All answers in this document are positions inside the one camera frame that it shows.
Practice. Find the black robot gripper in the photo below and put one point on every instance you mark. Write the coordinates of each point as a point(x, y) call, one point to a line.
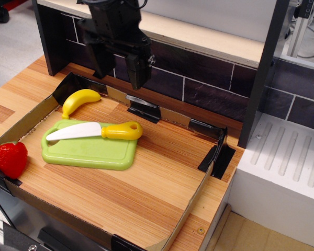
point(113, 29)

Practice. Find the yellow handled white toy knife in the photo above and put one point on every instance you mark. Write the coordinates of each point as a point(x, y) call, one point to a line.
point(126, 131)

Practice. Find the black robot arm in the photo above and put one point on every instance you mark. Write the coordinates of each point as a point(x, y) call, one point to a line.
point(113, 29)

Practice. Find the light wooden shelf board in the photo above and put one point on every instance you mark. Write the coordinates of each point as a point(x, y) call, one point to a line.
point(202, 40)

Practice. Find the green plastic cutting board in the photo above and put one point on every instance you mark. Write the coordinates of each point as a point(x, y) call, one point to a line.
point(94, 152)

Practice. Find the cardboard fence with black tape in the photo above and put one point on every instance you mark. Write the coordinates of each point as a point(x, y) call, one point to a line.
point(163, 201)

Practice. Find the yellow toy banana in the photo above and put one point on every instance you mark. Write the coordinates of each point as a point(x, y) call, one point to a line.
point(77, 99)

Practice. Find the black caster wheel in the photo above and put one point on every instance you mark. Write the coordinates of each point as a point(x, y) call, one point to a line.
point(4, 15)

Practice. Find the red toy strawberry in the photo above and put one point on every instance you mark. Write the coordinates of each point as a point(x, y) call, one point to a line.
point(13, 159)

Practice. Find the stainless steel oven front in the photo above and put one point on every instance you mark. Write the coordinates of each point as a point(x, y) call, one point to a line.
point(48, 225)

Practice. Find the white toy sink drainboard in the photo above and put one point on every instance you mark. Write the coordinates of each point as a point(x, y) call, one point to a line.
point(274, 181)

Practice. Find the dark grey shelf post left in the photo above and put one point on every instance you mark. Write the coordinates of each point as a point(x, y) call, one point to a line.
point(52, 26)

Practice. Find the dark grey shelf post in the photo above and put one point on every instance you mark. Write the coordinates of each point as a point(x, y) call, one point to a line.
point(265, 71)
point(52, 26)

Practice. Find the dark grey shelf post right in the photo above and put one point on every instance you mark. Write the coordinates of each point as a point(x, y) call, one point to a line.
point(265, 71)

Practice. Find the aluminium frame profile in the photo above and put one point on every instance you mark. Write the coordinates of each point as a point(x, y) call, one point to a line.
point(299, 45)

